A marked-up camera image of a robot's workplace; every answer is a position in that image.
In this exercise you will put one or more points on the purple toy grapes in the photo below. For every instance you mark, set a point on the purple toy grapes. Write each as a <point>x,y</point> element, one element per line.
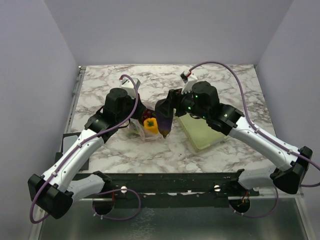
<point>148,113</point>

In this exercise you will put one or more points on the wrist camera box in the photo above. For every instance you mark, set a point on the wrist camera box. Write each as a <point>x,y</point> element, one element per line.
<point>127,85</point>
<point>189,79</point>

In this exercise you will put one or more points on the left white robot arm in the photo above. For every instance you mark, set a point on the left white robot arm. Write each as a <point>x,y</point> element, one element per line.
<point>56,190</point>

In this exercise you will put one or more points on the green perforated plastic basket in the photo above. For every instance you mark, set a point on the green perforated plastic basket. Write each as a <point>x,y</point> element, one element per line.
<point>199,134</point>

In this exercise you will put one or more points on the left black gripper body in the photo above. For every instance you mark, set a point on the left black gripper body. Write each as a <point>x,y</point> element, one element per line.
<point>137,114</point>

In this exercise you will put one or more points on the clear zip top bag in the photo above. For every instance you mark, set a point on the clear zip top bag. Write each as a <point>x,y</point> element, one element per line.
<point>136,127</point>

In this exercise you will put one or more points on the dark purple toy eggplant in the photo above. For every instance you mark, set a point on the dark purple toy eggplant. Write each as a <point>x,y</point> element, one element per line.
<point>164,124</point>

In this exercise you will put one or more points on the yellow toy bell pepper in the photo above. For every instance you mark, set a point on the yellow toy bell pepper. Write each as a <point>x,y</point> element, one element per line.
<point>150,124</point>

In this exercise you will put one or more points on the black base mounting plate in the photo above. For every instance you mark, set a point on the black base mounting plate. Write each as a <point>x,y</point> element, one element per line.
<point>181,190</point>

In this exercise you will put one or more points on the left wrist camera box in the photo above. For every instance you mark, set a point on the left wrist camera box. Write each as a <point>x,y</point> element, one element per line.
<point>127,85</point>

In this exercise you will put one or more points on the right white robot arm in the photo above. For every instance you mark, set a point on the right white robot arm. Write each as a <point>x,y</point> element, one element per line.
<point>289,162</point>

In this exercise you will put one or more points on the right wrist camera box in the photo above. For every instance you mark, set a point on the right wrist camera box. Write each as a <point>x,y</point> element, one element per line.
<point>189,79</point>

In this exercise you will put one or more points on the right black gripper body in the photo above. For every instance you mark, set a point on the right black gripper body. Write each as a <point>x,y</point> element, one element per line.
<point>184,102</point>

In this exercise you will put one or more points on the aluminium frame rail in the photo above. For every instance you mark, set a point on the aluminium frame rail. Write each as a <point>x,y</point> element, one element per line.
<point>277,192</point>

